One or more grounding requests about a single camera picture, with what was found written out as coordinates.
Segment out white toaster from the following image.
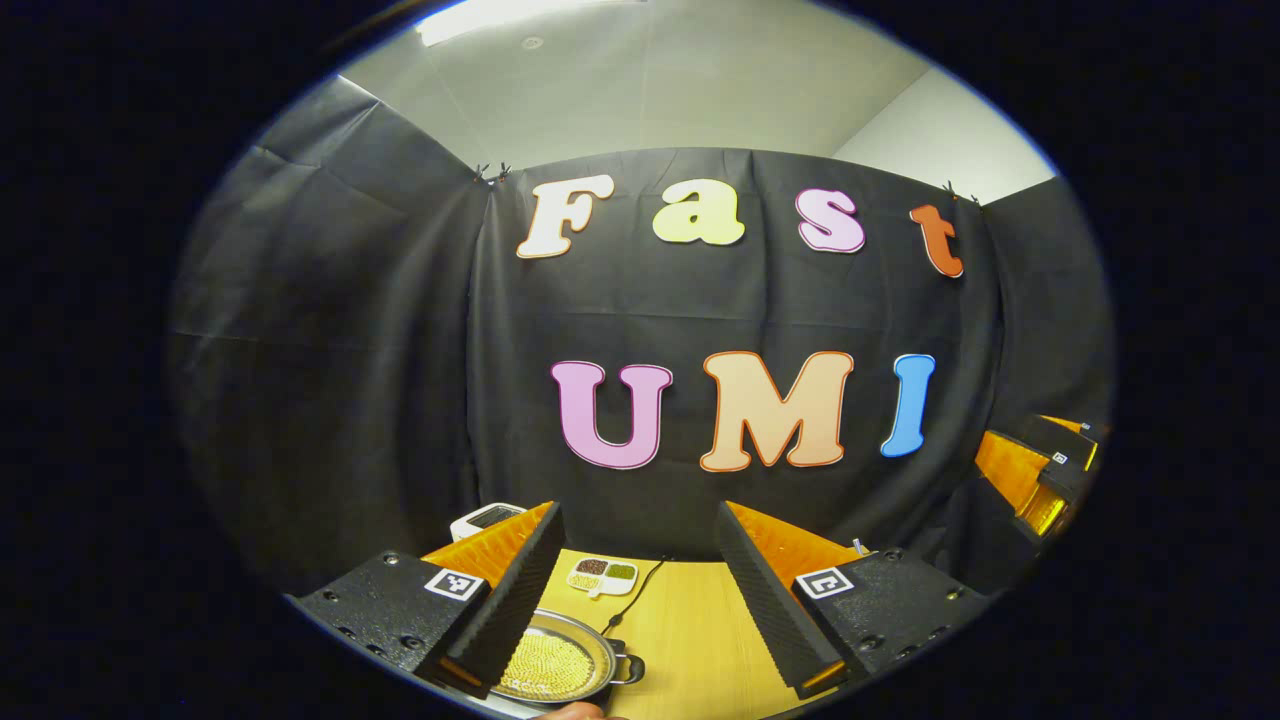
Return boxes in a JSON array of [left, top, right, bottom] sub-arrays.
[[449, 502, 529, 543]]

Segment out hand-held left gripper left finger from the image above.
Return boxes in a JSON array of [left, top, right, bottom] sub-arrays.
[[288, 501, 567, 700]]

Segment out pile of yellow soybeans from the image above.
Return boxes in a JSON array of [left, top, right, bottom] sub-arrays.
[[499, 631, 599, 699]]

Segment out steel pot with black handles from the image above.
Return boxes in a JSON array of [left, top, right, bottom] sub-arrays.
[[488, 607, 647, 707]]

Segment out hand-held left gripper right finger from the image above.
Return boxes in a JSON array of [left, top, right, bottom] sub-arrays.
[[714, 501, 993, 700]]

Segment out white divided dish of beans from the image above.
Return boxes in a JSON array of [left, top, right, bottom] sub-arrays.
[[566, 556, 640, 600]]

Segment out black power cable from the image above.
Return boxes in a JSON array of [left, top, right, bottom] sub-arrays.
[[598, 556, 671, 637]]

